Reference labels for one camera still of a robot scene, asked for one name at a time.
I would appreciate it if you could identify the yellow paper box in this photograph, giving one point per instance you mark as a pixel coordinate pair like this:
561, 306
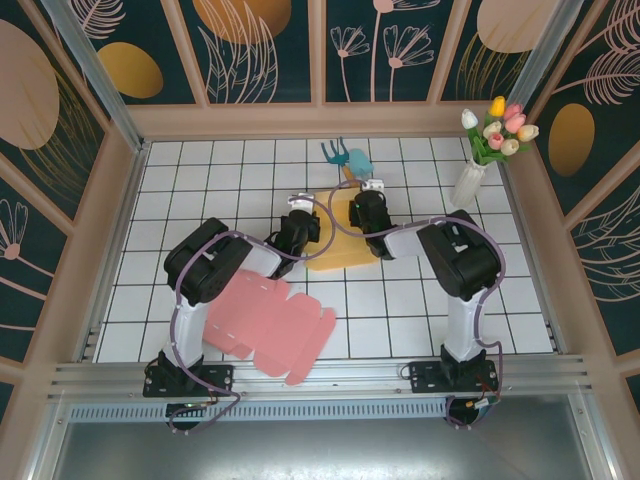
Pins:
340, 250

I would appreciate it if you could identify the pink paper box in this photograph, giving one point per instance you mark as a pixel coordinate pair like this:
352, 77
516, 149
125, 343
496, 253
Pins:
270, 320

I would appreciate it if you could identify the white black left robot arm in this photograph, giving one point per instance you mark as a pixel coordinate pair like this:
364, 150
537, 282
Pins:
187, 330

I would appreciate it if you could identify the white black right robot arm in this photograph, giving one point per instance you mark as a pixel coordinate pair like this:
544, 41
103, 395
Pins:
465, 325

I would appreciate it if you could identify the light blue garden trowel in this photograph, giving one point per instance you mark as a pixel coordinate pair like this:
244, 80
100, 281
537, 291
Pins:
360, 161

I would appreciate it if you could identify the teal garden rake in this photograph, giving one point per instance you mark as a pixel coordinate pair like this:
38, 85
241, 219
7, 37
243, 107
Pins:
336, 155

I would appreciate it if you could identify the white ribbed vase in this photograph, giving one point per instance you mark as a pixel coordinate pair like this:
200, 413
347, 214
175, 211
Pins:
465, 187

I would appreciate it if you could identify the artificial tulip bouquet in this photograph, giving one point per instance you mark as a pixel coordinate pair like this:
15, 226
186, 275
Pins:
500, 137

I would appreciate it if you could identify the slotted metal strip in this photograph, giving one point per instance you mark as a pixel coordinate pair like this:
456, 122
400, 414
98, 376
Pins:
320, 411

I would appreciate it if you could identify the grey metal sheet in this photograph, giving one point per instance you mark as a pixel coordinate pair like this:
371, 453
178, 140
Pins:
320, 450

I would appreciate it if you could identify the aluminium rail frame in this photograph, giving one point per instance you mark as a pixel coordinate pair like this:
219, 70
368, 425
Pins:
320, 375

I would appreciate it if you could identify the aluminium side rail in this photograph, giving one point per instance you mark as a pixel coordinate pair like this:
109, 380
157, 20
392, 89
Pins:
114, 250
532, 260

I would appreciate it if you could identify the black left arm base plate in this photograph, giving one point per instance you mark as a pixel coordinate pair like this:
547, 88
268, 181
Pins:
220, 380

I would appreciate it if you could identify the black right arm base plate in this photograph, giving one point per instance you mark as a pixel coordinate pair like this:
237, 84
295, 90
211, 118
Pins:
425, 377

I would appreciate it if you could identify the aluminium corner post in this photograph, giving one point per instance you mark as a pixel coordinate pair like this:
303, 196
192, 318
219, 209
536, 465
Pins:
545, 45
100, 75

